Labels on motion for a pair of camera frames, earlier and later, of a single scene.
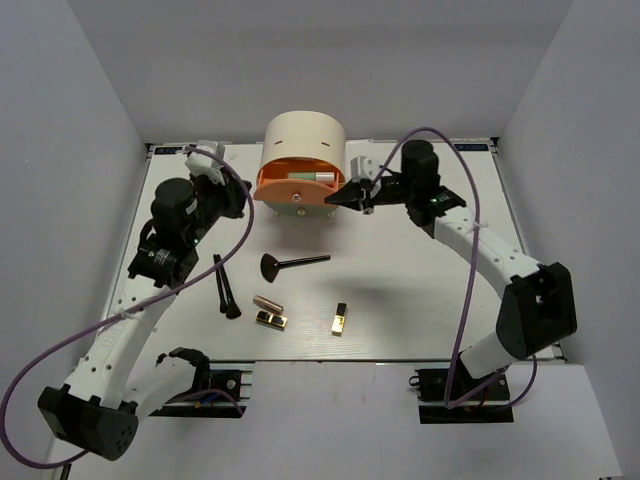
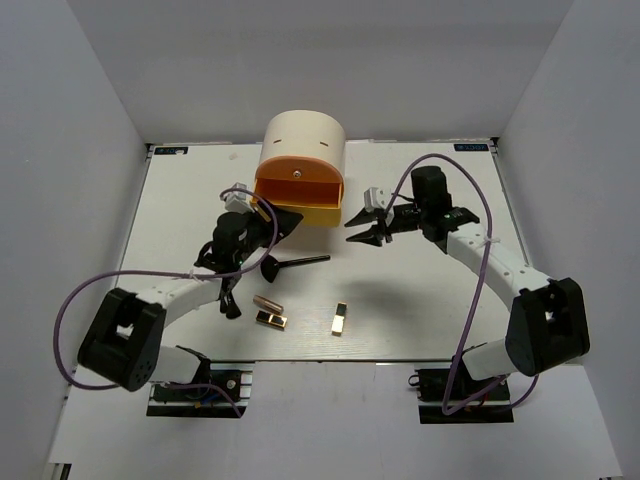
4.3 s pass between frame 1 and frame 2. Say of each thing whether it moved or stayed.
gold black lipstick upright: stayed
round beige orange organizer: stayed
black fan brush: stayed
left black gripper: moved
